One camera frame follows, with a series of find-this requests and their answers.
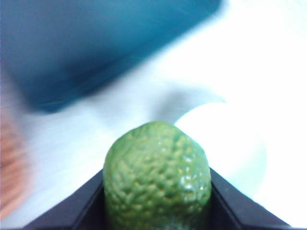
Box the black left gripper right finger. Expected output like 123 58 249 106
208 166 295 230

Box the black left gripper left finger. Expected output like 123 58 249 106
24 169 107 230

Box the teal ceramic bowl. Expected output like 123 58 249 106
174 102 268 195

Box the green avocado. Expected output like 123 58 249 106
102 121 213 230

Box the brown wicker basket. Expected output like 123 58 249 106
0 95 34 223

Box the dark rectangular tray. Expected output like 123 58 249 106
0 0 225 114

